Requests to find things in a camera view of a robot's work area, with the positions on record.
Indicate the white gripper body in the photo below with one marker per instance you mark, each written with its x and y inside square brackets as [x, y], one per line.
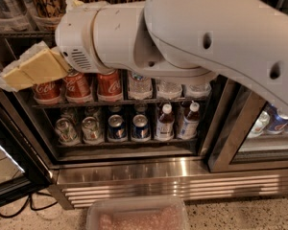
[72, 37]

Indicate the yellow foam padded gripper finger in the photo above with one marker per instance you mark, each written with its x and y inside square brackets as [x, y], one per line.
[39, 64]

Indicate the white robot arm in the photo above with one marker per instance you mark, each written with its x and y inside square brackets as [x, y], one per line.
[183, 41]

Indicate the front left Coca-Cola can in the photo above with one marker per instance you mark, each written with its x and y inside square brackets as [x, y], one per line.
[47, 93]

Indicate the coca-cola can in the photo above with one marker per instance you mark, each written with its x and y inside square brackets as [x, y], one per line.
[109, 87]
[47, 93]
[77, 88]

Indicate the left gold LaCroix can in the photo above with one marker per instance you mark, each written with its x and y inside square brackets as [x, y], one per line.
[49, 13]

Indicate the front middle Coca-Cola can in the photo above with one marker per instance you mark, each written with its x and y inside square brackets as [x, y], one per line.
[77, 88]

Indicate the silver can far left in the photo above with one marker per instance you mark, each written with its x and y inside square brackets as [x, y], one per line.
[14, 17]

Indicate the front right Coca-Cola can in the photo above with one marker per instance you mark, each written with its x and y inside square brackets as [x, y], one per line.
[109, 87]

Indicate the stainless steel display fridge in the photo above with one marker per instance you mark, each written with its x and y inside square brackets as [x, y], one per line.
[84, 173]

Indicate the left blue Pepsi can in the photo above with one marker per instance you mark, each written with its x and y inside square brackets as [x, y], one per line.
[116, 129]

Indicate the blue pepsi can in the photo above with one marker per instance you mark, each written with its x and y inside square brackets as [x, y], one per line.
[116, 129]
[140, 128]

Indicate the open black fridge door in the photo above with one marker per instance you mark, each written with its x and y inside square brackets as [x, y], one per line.
[21, 172]

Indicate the right blue Pepsi can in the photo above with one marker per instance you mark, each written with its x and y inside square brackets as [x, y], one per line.
[140, 128]

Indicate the blue can behind right door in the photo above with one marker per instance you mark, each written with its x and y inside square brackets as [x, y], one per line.
[278, 121]

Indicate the left water bottle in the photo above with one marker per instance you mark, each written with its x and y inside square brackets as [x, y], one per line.
[140, 87]

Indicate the water bottle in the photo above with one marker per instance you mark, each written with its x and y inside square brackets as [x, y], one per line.
[168, 90]
[197, 91]
[140, 87]

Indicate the middle water bottle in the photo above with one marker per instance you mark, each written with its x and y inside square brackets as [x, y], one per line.
[168, 90]

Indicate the left brown tea bottle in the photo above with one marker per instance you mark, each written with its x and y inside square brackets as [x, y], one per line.
[164, 123]

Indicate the brown tea bottle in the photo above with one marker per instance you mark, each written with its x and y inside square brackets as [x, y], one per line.
[164, 123]
[189, 122]

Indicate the right water bottle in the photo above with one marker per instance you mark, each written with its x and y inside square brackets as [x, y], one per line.
[197, 91]

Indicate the right brown tea bottle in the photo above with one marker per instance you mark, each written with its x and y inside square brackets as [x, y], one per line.
[189, 122]

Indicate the clear plastic bin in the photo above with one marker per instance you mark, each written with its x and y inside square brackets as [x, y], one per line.
[157, 212]

